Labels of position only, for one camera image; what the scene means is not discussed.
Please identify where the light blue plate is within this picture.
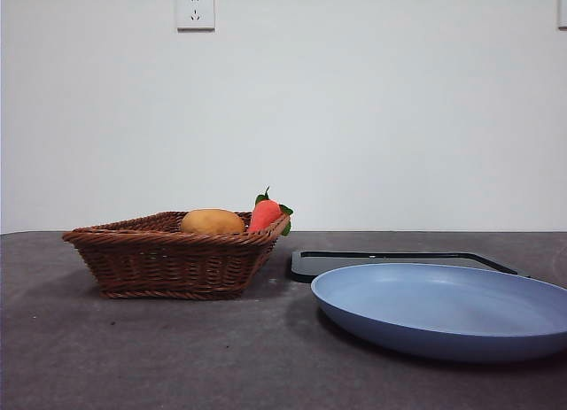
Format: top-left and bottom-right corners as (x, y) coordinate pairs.
(310, 262), (567, 364)

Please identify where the orange carrot with green leaves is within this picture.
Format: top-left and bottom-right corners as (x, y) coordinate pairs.
(246, 186), (295, 237)

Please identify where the black rectangular tray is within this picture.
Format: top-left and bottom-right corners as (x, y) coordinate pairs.
(290, 250), (532, 284)

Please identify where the yellow-brown potato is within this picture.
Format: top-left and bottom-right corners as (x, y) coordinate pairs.
(180, 208), (246, 236)

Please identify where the brown wicker basket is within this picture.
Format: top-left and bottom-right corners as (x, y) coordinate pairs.
(61, 210), (291, 301)

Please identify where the white wall socket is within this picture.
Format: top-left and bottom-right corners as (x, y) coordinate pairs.
(176, 0), (216, 33)

